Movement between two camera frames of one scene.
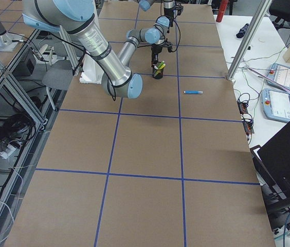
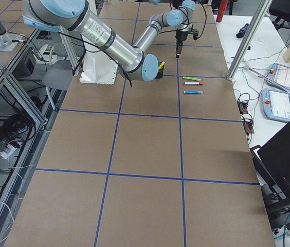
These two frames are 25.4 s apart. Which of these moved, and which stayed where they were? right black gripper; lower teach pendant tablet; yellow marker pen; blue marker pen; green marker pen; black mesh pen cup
Moved: green marker pen; right black gripper
Stayed: yellow marker pen; blue marker pen; black mesh pen cup; lower teach pendant tablet
